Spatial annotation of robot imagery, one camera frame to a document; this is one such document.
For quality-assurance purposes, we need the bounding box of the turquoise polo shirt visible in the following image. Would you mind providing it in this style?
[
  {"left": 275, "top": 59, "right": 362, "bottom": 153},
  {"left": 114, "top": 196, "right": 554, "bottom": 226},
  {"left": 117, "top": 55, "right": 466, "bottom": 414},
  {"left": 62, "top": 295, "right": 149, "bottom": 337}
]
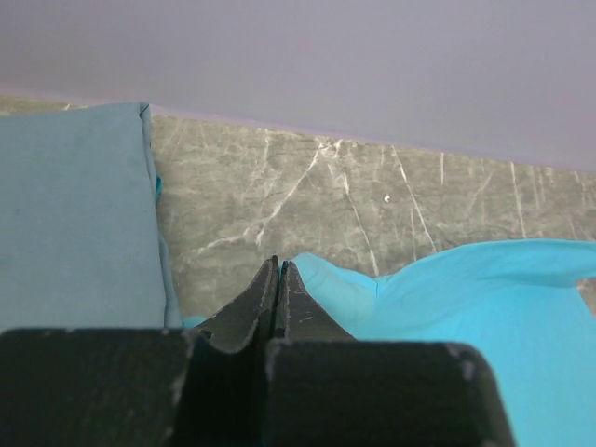
[{"left": 182, "top": 237, "right": 596, "bottom": 447}]

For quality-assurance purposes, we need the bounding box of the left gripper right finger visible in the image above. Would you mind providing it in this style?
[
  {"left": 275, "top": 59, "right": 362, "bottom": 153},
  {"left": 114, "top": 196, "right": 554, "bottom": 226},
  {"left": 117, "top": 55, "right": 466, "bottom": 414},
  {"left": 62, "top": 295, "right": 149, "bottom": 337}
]
[{"left": 263, "top": 262, "right": 514, "bottom": 446}]

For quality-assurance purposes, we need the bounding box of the folded grey-blue t shirt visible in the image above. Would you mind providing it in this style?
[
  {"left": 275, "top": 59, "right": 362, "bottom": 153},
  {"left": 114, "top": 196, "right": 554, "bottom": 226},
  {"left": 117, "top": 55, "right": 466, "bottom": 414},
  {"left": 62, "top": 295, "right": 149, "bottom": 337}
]
[{"left": 1, "top": 102, "right": 182, "bottom": 330}]

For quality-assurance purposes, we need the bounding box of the folded teal t shirt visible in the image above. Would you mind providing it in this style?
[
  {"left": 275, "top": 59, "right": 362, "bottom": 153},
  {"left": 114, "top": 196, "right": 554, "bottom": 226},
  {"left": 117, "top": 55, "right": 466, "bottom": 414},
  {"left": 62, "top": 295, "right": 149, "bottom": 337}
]
[{"left": 156, "top": 176, "right": 163, "bottom": 202}]

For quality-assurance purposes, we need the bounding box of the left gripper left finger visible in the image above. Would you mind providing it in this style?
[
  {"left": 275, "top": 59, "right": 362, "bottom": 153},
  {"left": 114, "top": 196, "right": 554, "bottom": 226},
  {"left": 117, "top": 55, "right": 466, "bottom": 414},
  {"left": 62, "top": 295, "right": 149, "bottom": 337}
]
[{"left": 1, "top": 258, "right": 278, "bottom": 446}]

